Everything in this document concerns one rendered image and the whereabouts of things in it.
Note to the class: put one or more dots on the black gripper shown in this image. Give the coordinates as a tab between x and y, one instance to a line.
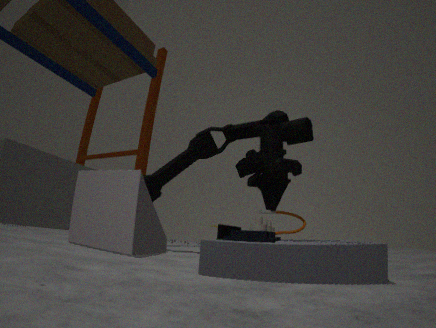
273	181

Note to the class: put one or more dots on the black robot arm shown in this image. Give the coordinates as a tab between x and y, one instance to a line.
274	128

